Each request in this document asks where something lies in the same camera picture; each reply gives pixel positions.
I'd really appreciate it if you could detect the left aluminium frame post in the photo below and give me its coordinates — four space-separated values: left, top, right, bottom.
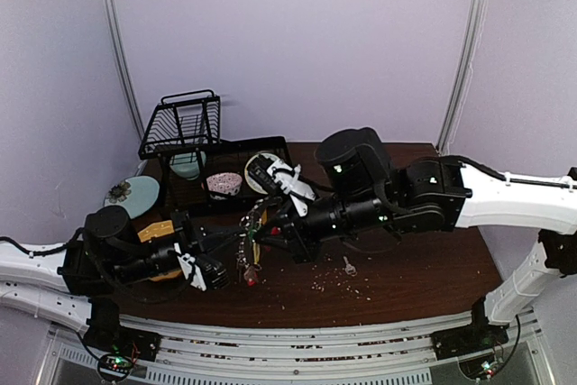
102 0 145 145

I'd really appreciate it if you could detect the right aluminium frame post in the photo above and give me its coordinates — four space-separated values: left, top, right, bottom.
436 0 488 155

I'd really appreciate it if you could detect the black wire dish rack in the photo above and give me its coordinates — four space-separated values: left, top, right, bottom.
138 89 292 216

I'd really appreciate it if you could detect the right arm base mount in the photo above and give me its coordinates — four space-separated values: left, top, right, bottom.
430 297 522 382

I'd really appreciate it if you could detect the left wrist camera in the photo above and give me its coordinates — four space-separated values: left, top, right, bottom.
174 243 230 291

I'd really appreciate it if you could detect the aluminium frame post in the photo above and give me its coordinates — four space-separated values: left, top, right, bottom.
436 0 488 155
102 0 145 145

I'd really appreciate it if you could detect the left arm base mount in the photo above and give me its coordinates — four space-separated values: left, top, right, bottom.
78 298 161 383

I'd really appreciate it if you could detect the red handled keyring with keys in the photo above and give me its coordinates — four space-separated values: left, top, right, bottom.
235 209 266 287

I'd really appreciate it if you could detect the light blue plate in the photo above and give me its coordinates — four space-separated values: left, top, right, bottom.
104 176 160 219

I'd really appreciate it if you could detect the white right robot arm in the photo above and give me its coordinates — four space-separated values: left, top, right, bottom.
246 127 576 351

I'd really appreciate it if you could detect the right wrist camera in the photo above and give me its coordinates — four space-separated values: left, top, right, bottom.
260 152 317 217

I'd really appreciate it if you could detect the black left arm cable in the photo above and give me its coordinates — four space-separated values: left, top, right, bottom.
0 226 195 305

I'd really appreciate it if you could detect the yellow dotted plate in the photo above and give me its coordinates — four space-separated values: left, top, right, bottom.
138 220 182 282

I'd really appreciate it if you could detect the pink patterned bowl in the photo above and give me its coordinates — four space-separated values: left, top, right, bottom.
201 172 243 200

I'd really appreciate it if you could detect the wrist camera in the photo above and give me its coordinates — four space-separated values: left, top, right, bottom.
260 152 317 217
174 243 230 291

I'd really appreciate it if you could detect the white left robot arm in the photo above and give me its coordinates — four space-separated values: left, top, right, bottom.
1 206 241 353

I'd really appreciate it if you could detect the loose silver key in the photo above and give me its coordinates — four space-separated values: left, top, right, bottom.
343 256 357 277

